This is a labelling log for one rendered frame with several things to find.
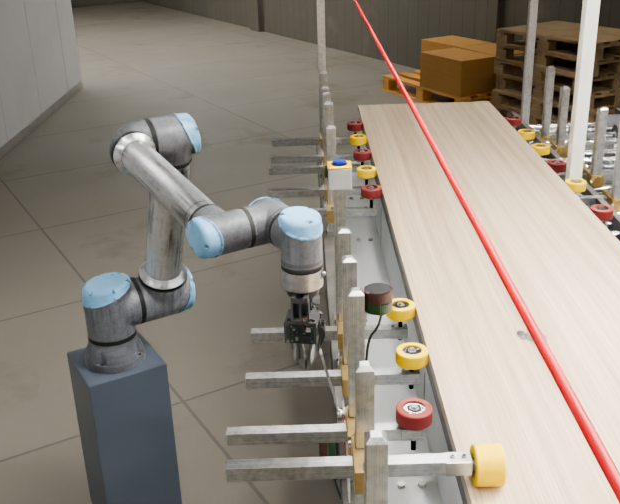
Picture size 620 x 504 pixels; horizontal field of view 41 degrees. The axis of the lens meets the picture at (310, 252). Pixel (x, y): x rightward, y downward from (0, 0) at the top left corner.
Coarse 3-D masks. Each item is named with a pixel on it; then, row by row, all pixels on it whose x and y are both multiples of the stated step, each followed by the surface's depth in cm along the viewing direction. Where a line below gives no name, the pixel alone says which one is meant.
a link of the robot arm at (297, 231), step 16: (288, 208) 176; (304, 208) 176; (272, 224) 177; (288, 224) 170; (304, 224) 170; (320, 224) 173; (272, 240) 178; (288, 240) 172; (304, 240) 171; (320, 240) 174; (288, 256) 173; (304, 256) 172; (320, 256) 175; (288, 272) 175; (304, 272) 174
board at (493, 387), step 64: (384, 128) 402; (448, 128) 399; (512, 128) 396; (384, 192) 316; (448, 192) 314; (512, 192) 311; (448, 256) 258; (512, 256) 257; (576, 256) 256; (448, 320) 220; (512, 320) 219; (576, 320) 218; (448, 384) 191; (512, 384) 190; (576, 384) 189; (512, 448) 168; (576, 448) 168
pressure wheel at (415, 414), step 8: (408, 400) 184; (416, 400) 184; (424, 400) 184; (400, 408) 181; (408, 408) 182; (416, 408) 181; (424, 408) 182; (432, 408) 182; (400, 416) 180; (408, 416) 179; (416, 416) 178; (424, 416) 179; (400, 424) 181; (408, 424) 179; (416, 424) 179; (424, 424) 179
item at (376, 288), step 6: (366, 288) 175; (372, 288) 175; (378, 288) 175; (384, 288) 175; (390, 288) 174; (378, 294) 172; (366, 312) 176; (366, 318) 177; (378, 324) 178; (366, 348) 181; (366, 354) 181; (366, 360) 182
